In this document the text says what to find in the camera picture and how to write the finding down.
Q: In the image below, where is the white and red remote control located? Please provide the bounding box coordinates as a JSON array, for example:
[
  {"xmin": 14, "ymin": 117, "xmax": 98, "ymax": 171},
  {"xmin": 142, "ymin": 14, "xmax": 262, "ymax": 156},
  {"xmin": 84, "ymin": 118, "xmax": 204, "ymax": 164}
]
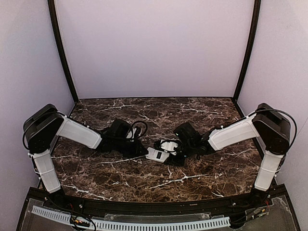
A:
[{"xmin": 145, "ymin": 147, "xmax": 169, "ymax": 163}]

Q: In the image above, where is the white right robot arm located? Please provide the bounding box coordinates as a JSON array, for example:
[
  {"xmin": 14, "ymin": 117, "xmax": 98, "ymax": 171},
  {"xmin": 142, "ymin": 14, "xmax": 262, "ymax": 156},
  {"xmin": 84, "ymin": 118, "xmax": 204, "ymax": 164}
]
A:
[{"xmin": 164, "ymin": 103, "xmax": 296, "ymax": 192}]

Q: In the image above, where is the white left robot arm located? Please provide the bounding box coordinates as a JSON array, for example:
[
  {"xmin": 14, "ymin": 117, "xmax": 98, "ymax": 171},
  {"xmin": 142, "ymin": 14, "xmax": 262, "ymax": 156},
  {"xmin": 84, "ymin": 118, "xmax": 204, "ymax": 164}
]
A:
[{"xmin": 22, "ymin": 104, "xmax": 148, "ymax": 193}]

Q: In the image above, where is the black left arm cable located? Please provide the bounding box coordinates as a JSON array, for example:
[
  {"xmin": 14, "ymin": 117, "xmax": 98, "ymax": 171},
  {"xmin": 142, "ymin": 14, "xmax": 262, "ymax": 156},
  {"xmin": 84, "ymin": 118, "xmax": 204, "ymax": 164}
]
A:
[{"xmin": 129, "ymin": 121, "xmax": 148, "ymax": 139}]

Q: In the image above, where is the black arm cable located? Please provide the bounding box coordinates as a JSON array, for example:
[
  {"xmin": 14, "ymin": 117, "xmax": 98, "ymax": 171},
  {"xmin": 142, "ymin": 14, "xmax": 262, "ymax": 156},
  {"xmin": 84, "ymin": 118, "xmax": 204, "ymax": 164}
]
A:
[
  {"xmin": 129, "ymin": 121, "xmax": 148, "ymax": 139},
  {"xmin": 255, "ymin": 109, "xmax": 298, "ymax": 157}
]

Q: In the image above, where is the white slotted cable duct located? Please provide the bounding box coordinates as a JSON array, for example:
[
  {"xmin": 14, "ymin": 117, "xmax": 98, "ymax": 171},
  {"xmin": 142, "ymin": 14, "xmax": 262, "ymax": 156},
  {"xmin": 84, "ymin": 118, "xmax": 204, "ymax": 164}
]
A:
[{"xmin": 32, "ymin": 205, "xmax": 231, "ymax": 231}]

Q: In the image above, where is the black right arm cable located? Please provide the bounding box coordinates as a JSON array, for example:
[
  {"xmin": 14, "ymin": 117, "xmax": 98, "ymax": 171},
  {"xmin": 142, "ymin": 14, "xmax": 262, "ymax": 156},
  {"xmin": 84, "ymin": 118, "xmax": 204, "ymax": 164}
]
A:
[{"xmin": 255, "ymin": 109, "xmax": 298, "ymax": 157}]

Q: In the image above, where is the black left corner post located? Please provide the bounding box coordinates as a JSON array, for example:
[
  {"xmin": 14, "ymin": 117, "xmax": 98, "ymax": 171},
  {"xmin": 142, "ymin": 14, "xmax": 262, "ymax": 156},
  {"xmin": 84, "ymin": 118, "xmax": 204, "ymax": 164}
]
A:
[{"xmin": 47, "ymin": 0, "xmax": 79, "ymax": 104}]

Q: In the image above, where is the black corner post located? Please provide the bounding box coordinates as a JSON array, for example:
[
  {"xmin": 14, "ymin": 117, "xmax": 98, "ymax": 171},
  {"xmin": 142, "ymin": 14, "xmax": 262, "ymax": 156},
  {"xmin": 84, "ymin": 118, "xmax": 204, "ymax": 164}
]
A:
[
  {"xmin": 47, "ymin": 0, "xmax": 79, "ymax": 104},
  {"xmin": 233, "ymin": 0, "xmax": 261, "ymax": 102}
]

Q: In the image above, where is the black right corner post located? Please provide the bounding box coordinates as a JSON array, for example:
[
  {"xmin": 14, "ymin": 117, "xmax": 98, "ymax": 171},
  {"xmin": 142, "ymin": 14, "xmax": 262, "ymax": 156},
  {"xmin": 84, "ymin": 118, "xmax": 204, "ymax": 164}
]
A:
[{"xmin": 233, "ymin": 0, "xmax": 261, "ymax": 102}]

